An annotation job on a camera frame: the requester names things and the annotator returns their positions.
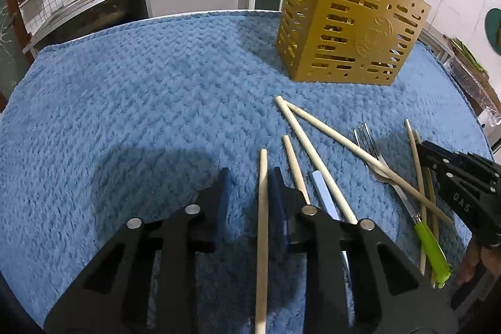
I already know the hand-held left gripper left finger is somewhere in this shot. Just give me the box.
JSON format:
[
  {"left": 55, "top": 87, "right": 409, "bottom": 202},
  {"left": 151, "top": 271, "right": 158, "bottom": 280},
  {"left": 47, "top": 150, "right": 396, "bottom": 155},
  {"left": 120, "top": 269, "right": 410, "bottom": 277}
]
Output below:
[{"left": 43, "top": 167, "right": 232, "bottom": 334}]

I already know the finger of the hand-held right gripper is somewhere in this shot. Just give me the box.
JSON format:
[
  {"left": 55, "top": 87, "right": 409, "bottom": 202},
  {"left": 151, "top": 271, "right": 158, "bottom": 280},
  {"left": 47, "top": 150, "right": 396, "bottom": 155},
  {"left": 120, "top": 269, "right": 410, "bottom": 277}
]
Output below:
[
  {"left": 416, "top": 140, "right": 501, "bottom": 186},
  {"left": 425, "top": 164, "right": 501, "bottom": 249}
]

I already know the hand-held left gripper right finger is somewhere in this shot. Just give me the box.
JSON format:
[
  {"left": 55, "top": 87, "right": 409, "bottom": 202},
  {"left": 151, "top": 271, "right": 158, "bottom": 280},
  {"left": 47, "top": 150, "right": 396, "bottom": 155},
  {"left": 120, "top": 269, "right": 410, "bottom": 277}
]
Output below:
[{"left": 267, "top": 167, "right": 459, "bottom": 334}]

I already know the wooden chopstick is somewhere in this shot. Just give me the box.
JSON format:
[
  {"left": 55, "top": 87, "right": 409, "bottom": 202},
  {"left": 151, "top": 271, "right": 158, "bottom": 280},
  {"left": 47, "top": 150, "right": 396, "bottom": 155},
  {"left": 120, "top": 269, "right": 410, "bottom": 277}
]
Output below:
[
  {"left": 414, "top": 131, "right": 439, "bottom": 288},
  {"left": 254, "top": 149, "right": 270, "bottom": 334},
  {"left": 275, "top": 96, "right": 359, "bottom": 225},
  {"left": 282, "top": 135, "right": 312, "bottom": 206},
  {"left": 404, "top": 119, "right": 428, "bottom": 276},
  {"left": 286, "top": 103, "right": 455, "bottom": 227}
]

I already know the silver metal utensil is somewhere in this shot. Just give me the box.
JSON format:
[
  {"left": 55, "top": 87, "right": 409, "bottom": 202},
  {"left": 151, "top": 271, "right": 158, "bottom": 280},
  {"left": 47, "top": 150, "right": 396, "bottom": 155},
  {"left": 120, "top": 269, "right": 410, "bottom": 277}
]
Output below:
[{"left": 310, "top": 170, "right": 353, "bottom": 285}]

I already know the green handled metal fork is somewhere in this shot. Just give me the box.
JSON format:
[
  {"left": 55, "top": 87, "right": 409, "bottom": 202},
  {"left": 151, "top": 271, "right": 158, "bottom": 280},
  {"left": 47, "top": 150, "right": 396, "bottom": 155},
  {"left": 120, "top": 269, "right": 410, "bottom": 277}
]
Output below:
[{"left": 353, "top": 123, "right": 453, "bottom": 290}]

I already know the person's right hand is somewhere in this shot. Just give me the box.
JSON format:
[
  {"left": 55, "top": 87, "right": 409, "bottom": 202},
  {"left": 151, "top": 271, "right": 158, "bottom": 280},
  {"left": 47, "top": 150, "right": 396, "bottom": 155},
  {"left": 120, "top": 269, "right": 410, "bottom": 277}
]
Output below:
[{"left": 456, "top": 240, "right": 501, "bottom": 285}]

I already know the blue textured blanket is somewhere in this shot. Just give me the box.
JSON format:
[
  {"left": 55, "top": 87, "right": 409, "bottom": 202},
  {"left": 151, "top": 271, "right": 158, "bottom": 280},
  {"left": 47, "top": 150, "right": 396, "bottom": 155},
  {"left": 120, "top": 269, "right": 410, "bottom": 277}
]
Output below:
[{"left": 0, "top": 10, "right": 494, "bottom": 334}]

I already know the green round object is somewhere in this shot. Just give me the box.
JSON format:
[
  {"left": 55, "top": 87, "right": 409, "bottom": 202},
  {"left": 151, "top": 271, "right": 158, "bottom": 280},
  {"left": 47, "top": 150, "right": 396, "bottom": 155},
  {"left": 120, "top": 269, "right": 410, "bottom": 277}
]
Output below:
[{"left": 484, "top": 8, "right": 501, "bottom": 55}]

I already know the steel sink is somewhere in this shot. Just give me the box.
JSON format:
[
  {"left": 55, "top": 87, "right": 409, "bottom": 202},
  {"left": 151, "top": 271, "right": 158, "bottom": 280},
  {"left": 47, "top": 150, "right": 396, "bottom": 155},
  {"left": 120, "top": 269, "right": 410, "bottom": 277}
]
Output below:
[{"left": 55, "top": 0, "right": 134, "bottom": 18}]

